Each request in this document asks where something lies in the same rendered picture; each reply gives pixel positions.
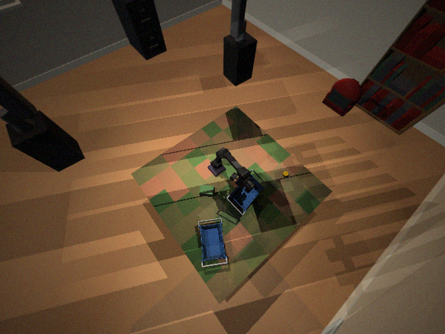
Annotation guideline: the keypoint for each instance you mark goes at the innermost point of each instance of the small green block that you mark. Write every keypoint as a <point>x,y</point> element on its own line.
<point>206,190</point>

